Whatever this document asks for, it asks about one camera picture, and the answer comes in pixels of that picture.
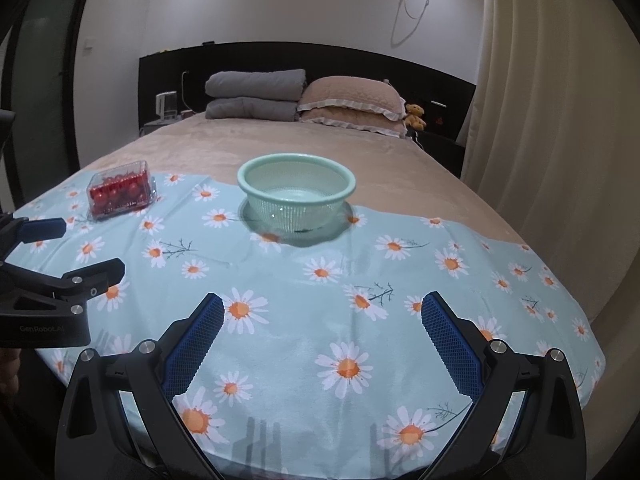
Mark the mint green plastic basket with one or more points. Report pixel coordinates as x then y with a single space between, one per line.
295 195

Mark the white bedside appliance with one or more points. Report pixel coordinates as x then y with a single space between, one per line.
166 105

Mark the grey folded quilt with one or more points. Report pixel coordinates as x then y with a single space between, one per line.
255 85
250 109

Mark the brown teddy bear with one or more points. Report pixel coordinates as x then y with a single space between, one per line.
415 116

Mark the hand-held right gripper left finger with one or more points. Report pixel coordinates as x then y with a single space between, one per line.
195 345

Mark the tan frilled pillow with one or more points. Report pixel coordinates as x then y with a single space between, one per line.
350 92
350 122

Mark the black headboard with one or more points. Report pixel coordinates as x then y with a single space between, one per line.
250 57

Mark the blue daisy print cloth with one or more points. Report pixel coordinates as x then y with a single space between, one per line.
300 310

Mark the clear box of cherry tomatoes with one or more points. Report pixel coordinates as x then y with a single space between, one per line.
120 192

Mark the person's left hand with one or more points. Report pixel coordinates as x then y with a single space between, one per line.
9 372

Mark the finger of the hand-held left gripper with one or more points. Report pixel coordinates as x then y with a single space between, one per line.
95 275
42 229

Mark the black nightstand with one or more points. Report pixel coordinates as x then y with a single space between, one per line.
442 150

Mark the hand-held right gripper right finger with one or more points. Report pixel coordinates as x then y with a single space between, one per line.
450 345

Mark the person's dark clothing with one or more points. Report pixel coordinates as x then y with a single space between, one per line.
30 435

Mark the beige curtain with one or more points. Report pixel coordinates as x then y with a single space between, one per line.
560 135

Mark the tan bed blanket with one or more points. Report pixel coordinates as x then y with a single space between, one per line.
210 145

